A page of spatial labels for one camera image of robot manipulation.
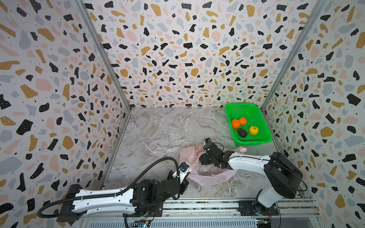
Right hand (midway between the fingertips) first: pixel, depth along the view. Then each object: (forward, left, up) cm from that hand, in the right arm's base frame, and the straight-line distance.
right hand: (203, 156), depth 90 cm
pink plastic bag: (-10, 0, -4) cm, 11 cm away
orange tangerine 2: (+30, -31, 0) cm, 43 cm away
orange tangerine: (+26, -24, +2) cm, 36 cm away
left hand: (-16, +7, +14) cm, 22 cm away
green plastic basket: (+31, -39, +3) cm, 50 cm away
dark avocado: (+18, -27, +1) cm, 33 cm away
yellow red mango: (+21, -36, +1) cm, 42 cm away
